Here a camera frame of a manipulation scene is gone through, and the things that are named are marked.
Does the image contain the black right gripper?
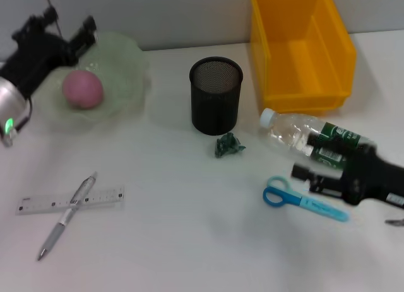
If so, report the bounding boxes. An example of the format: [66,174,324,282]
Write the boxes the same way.
[292,132,404,207]

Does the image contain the transparent plastic ruler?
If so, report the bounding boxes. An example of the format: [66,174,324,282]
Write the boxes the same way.
[15,186,126,216]

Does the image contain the clear water bottle green label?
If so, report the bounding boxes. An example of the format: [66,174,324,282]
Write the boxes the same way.
[259,108,378,172]

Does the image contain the yellow plastic storage bin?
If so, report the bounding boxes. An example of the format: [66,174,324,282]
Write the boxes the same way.
[249,0,357,116]

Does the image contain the blue scissors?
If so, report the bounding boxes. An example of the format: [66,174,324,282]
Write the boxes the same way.
[262,175,350,223]

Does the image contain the translucent green fruit plate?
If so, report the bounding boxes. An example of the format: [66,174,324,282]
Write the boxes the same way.
[31,32,151,131]

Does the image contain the silver ballpoint pen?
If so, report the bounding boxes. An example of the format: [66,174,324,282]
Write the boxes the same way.
[37,171,98,262]

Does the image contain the black mesh pen cup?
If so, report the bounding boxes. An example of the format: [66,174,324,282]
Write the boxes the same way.
[189,56,244,136]

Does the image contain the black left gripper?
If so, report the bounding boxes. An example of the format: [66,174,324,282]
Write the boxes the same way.
[0,6,97,99]

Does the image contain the green plastic wrapper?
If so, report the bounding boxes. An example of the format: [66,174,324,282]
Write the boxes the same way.
[214,132,247,159]

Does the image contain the pink peach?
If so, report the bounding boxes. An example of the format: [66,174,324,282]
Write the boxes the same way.
[61,70,104,110]

